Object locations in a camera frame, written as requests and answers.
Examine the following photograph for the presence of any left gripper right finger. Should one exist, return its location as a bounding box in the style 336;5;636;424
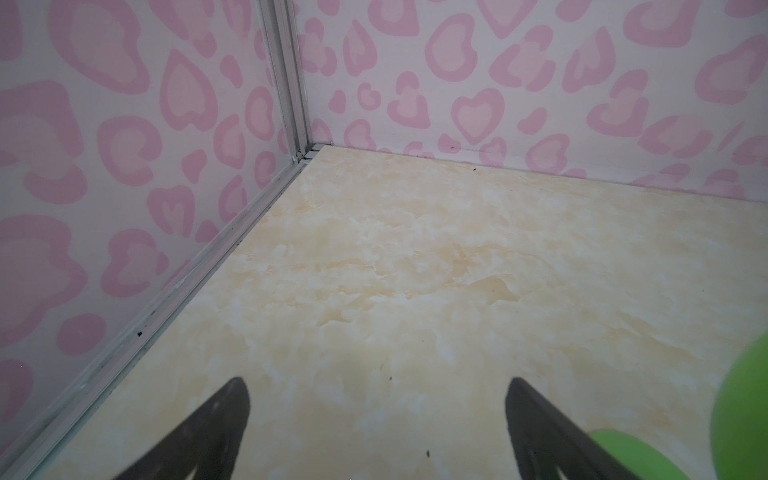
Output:
505;377;636;480

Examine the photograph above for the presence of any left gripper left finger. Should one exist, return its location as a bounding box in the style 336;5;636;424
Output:
117;377;250;480

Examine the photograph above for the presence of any green wine glass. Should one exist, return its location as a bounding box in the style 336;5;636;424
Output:
590;335;767;479

